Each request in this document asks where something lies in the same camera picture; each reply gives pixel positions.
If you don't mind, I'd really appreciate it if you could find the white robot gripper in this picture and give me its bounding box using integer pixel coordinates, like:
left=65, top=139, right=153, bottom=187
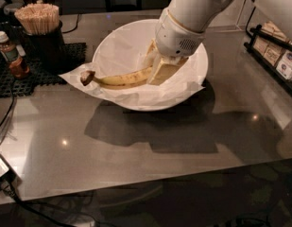
left=143, top=9, right=204, bottom=85

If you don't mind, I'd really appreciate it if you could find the large white bowl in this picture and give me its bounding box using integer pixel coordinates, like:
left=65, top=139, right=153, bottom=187
left=92, top=19, right=208, bottom=112

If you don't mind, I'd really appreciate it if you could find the black condiment rack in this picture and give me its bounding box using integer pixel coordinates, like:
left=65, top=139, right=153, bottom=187
left=244, top=25, right=292, bottom=97

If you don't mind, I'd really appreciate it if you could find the black cable on left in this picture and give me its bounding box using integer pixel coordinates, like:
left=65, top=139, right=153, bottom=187
left=0, top=79, right=18, bottom=149

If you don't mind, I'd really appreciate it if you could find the clear acrylic stand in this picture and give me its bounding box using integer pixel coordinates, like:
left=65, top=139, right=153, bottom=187
left=208, top=0, right=253, bottom=31

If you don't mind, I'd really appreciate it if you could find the brown sugar packet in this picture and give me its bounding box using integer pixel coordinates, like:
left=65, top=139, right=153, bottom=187
left=264, top=44, right=283, bottom=66

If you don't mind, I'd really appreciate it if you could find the white sugar packet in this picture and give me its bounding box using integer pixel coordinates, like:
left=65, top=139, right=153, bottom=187
left=276, top=61, right=292, bottom=80

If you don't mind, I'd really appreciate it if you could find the brown sauce bottle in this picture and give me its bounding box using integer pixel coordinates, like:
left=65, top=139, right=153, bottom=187
left=0, top=31, right=30, bottom=79

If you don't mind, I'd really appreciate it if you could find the black cup of wooden sticks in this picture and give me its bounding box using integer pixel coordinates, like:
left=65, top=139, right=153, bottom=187
left=14, top=3, right=66, bottom=74

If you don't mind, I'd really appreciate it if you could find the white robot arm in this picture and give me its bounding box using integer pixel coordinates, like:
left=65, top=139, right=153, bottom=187
left=147, top=0, right=292, bottom=85

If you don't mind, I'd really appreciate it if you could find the white paper liner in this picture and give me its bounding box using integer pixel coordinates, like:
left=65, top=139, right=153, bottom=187
left=61, top=20, right=208, bottom=111

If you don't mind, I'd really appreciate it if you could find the spotted yellow banana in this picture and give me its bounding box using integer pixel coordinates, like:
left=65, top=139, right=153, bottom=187
left=80, top=67, right=152, bottom=90

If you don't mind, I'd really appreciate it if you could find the dark lidded jar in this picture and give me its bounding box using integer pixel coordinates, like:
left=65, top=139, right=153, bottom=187
left=4, top=3, right=24, bottom=27

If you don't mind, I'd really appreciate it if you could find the black grid rubber mat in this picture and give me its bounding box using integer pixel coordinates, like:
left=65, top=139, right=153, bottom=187
left=0, top=43, right=87, bottom=98

